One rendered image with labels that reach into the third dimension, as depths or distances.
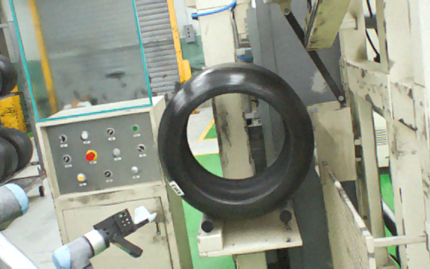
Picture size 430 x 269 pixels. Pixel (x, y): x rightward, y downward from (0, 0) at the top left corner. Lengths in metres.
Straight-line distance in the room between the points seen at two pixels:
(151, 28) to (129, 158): 8.58
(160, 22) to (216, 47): 8.90
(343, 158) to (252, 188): 0.38
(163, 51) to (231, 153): 8.91
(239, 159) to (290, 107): 0.49
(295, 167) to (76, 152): 1.19
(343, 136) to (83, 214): 1.28
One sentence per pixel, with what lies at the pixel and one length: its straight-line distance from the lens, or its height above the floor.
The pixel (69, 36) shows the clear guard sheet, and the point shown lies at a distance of 2.67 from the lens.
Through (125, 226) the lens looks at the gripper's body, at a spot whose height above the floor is 1.00.
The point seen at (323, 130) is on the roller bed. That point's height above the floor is 1.12.
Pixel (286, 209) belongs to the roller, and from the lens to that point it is 2.02.
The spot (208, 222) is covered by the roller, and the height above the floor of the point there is 0.92.
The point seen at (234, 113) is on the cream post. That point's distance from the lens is 2.29.
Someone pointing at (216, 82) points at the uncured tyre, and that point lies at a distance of 1.91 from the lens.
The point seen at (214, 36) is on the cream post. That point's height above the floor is 1.55.
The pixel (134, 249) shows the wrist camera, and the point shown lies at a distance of 1.89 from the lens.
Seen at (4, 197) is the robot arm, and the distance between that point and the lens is 1.95.
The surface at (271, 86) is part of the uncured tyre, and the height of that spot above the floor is 1.36.
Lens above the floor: 1.60
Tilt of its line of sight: 11 degrees down
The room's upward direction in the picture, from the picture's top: 9 degrees counter-clockwise
